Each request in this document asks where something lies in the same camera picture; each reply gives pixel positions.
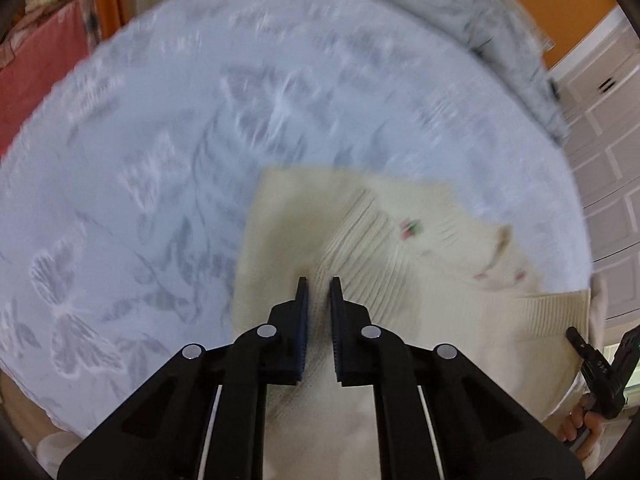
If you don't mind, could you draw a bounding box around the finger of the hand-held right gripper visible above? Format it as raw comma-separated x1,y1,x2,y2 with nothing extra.
566,327,608,376

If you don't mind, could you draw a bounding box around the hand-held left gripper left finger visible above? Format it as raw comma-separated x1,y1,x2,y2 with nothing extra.
57,276,311,480

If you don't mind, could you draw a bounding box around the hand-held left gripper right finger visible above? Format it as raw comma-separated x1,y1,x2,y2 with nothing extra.
329,276,586,480

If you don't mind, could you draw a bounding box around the cream knit sweater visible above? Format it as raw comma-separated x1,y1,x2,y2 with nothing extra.
232,166,593,480

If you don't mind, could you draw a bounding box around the person's right hand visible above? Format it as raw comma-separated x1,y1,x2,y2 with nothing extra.
559,394,608,461

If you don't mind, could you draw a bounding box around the white panelled wardrobe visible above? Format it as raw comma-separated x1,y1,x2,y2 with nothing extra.
545,10,640,361

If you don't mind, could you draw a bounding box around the bed with butterfly sheet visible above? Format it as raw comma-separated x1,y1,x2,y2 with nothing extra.
0,0,596,433

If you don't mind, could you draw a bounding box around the grey duvet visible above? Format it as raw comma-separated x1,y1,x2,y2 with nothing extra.
300,0,571,146

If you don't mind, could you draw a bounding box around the pink cloth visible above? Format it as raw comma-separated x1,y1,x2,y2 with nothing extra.
0,0,91,158

